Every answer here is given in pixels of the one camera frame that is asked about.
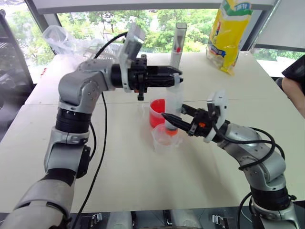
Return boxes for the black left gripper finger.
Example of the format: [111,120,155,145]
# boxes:
[145,73,184,88]
[146,65,183,76]

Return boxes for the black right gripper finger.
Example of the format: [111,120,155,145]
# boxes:
[161,112,194,132]
[181,104,200,118]

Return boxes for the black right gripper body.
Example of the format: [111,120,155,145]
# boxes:
[187,107,215,138]

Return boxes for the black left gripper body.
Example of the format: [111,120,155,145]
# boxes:
[128,54,150,101]

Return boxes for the clear plastic syringe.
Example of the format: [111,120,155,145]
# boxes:
[163,73,185,137]

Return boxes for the cup with red liquid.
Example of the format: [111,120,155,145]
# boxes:
[148,98,167,127]

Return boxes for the clear plastic measuring cup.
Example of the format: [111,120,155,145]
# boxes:
[151,124,184,154]

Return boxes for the tall clear plastic tube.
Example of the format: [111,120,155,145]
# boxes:
[170,22,188,70]

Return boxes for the yellow printed bag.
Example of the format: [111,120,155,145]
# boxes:
[205,0,254,77]

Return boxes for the clear crumpled plastic bag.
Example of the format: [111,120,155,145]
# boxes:
[42,25,116,61]

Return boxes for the metal buckle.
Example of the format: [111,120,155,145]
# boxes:
[212,214,226,226]
[91,212,103,224]

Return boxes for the black shirt sleeve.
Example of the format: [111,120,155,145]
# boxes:
[282,55,305,84]

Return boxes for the black office chair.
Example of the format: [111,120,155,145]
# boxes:
[0,9,34,135]

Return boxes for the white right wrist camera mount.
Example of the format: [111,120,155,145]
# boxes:
[203,90,230,144]

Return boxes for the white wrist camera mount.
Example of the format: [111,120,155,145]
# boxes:
[203,90,230,144]
[120,23,146,93]

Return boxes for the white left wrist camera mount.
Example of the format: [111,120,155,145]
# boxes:
[120,23,146,93]

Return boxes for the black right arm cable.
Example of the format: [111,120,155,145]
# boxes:
[213,118,286,229]

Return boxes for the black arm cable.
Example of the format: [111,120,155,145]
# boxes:
[70,31,129,229]
[213,118,286,229]

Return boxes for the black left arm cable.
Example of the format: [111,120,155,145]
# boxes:
[70,31,129,229]

